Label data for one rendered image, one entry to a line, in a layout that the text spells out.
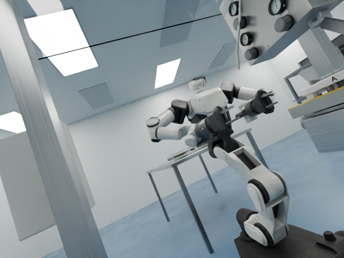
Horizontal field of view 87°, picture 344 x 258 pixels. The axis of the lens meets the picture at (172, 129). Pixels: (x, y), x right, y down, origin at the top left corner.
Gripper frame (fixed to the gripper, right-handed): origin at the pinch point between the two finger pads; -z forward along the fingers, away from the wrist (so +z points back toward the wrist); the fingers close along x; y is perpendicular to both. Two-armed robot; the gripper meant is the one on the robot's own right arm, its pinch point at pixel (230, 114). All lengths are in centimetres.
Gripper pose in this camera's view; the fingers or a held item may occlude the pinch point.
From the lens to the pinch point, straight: 83.3
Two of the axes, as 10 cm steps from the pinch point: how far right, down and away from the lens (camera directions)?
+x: 4.1, 9.0, -1.5
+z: -6.1, 3.9, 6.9
